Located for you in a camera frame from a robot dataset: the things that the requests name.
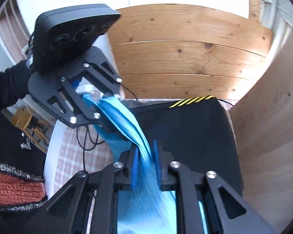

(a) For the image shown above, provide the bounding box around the blue striped garment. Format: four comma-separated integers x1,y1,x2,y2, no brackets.
82,94,177,233

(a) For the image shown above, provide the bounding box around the pink plaid bed sheet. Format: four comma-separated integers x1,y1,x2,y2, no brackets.
53,97,235,234

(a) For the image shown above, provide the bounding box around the pink bow-print clothing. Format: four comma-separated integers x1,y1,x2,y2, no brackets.
0,162,47,213

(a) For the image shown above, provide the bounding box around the light pine wood panel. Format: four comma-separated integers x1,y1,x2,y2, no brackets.
108,4,273,100

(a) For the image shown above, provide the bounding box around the black folded garment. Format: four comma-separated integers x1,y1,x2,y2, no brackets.
126,96,243,194

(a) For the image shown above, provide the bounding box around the brown wooden board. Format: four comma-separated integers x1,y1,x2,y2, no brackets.
230,28,293,233

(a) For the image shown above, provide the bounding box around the black power cable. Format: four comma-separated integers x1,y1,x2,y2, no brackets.
76,83,139,172

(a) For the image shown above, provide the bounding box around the black camera unit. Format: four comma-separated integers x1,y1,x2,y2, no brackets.
30,4,121,74

